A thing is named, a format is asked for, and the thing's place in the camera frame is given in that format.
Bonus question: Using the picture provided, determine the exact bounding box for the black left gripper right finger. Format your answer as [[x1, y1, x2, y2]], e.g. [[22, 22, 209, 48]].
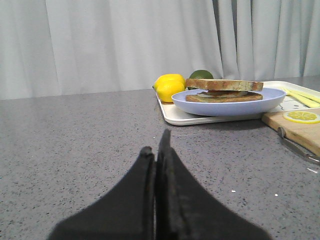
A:
[[155, 129, 271, 240]]

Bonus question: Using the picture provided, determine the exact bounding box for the green lime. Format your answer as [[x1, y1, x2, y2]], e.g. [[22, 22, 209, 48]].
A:
[[189, 69, 214, 79]]

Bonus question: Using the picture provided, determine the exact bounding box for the fried egg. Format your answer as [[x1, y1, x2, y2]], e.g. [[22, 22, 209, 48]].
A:
[[197, 90, 249, 98]]

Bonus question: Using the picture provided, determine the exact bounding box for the lemon slice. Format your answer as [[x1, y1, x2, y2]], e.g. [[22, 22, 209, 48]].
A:
[[282, 110, 320, 124]]

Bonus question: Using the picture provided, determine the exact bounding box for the white curtain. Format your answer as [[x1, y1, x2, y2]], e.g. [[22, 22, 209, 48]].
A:
[[0, 0, 320, 100]]

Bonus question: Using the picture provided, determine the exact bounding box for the yellow plastic utensil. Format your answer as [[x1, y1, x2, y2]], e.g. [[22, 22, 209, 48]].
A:
[[281, 88, 320, 103], [285, 90, 320, 108]]

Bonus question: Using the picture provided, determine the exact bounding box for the front yellow lemon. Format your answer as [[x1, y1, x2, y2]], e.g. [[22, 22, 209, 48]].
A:
[[155, 80, 185, 103]]

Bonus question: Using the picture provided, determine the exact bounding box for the left yellow plastic utensil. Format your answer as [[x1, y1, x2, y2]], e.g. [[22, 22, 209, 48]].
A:
[[285, 90, 320, 108]]

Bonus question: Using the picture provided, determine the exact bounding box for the light blue plate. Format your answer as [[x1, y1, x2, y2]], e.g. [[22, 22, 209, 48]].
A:
[[171, 87, 286, 117]]

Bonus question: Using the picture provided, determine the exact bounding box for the yellow lemon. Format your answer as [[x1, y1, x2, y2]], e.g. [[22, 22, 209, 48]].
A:
[[152, 73, 185, 91], [155, 80, 185, 103]]

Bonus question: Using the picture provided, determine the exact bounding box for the white rectangular tray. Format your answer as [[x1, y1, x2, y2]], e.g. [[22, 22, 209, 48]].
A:
[[158, 80, 320, 126]]

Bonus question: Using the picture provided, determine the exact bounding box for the metal cutting board handle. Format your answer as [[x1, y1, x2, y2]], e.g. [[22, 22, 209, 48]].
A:
[[277, 127, 320, 166]]

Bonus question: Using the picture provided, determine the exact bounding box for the bread slice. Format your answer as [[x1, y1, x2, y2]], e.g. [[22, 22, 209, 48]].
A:
[[185, 78, 264, 92], [185, 92, 263, 103]]

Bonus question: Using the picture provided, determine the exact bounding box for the wooden cutting board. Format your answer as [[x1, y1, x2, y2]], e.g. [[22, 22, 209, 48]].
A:
[[261, 111, 320, 156]]

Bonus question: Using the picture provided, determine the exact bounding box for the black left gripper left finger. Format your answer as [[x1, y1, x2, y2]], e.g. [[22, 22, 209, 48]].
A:
[[48, 146, 155, 240]]

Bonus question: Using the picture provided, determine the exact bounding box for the right yellow plastic utensil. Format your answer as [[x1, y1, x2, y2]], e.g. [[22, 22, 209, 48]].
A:
[[281, 88, 320, 103]]

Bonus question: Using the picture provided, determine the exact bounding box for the rear yellow lemon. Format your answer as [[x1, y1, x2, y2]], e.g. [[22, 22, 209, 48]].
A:
[[152, 73, 185, 91]]

